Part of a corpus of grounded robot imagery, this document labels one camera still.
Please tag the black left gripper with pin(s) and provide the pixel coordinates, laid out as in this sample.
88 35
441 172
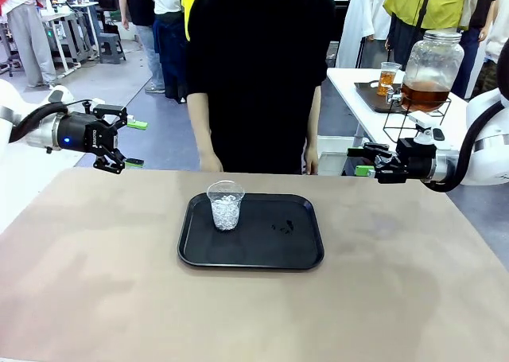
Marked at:
79 133

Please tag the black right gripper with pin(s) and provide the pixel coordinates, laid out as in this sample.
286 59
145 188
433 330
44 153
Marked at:
417 161

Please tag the clear cup with ice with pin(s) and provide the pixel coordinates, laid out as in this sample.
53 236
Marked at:
225 212

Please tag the person's left forearm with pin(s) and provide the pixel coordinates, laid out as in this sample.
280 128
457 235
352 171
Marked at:
313 115

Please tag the person's right forearm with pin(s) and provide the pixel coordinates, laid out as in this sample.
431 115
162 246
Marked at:
200 123

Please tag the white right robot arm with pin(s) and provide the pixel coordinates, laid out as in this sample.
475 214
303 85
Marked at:
487 155

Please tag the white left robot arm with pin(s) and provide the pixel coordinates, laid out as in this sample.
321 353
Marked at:
24 111

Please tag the clear cup of tea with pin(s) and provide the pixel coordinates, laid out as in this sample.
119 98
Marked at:
387 81

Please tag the glass drink dispenser jar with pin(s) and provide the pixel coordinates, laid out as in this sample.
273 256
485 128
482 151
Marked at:
431 71

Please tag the person's left hand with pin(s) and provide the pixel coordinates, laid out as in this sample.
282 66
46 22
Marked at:
312 161

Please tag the person's right hand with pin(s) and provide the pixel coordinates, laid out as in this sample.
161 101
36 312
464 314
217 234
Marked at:
211 164

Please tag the white side table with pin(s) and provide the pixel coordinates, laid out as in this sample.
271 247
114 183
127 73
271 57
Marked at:
358 121

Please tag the clear storage bin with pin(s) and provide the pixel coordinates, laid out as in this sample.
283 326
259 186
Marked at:
334 155

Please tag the black plastic tray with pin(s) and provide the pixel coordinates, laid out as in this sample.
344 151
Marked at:
270 246
367 97

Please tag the grey plastic stool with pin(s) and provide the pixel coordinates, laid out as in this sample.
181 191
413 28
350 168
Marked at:
111 47

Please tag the white workbench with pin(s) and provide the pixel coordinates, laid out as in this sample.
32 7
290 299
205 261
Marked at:
65 32

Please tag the person in white shirt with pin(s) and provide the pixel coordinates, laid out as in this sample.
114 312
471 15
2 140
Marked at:
159 28

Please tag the person in black tee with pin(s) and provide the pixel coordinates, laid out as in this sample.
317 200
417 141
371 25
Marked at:
133 4

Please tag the person in black shirt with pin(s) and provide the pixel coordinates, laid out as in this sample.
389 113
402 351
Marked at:
258 71

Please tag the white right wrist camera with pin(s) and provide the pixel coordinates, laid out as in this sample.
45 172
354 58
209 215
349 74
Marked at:
425 129

